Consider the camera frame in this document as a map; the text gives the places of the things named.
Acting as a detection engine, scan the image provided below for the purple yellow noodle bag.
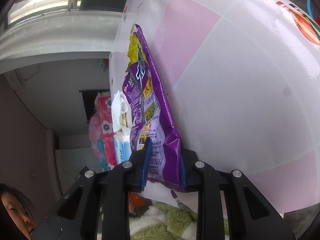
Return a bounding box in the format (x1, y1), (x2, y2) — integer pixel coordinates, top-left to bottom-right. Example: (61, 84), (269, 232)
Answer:
(122, 24), (183, 191)

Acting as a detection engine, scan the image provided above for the blue white tissue pack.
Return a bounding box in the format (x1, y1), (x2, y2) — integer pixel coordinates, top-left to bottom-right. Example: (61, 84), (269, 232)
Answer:
(113, 132), (131, 164)

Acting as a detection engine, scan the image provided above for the white opened wrapper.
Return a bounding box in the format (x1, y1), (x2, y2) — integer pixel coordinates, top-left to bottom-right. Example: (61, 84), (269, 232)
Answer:
(111, 91), (132, 133)

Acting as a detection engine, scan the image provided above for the pink floral bedding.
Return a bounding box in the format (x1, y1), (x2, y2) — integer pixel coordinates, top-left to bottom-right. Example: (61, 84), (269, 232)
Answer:
(88, 92), (117, 171)

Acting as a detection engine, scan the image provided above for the green white fuzzy cloth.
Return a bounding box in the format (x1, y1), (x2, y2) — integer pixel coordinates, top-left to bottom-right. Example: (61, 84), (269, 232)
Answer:
(100, 200), (231, 240)

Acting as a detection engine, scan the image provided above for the person face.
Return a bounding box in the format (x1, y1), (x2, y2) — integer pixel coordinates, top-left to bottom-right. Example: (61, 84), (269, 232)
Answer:
(1, 183), (37, 239)

